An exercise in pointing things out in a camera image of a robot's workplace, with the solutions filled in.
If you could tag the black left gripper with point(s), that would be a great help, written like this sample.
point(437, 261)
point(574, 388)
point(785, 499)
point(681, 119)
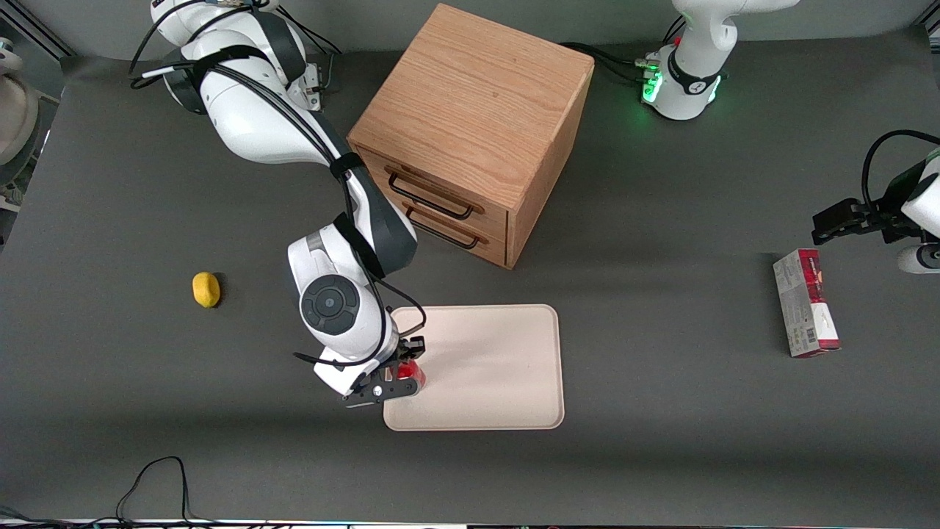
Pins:
point(883, 217)

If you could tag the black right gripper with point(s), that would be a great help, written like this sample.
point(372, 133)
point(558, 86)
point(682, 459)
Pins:
point(412, 351)

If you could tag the red coke bottle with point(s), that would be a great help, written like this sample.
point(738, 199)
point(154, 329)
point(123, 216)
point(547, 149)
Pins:
point(418, 375)

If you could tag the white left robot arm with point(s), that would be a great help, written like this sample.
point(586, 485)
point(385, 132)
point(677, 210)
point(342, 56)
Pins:
point(698, 51)

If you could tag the beige plastic tray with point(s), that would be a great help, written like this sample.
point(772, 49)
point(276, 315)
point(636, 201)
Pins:
point(492, 367)

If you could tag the grey and red carton box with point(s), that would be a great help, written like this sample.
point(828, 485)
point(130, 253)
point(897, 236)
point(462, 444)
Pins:
point(804, 305)

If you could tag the yellow lemon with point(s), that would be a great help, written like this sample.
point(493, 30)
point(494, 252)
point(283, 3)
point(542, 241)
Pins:
point(206, 289)

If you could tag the wooden drawer cabinet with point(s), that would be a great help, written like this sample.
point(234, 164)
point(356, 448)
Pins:
point(470, 103)

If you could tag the beige round stool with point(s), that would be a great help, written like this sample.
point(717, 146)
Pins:
point(16, 110)

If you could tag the aluminium frame profile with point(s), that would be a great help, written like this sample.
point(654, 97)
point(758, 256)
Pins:
point(37, 28)
point(933, 33)

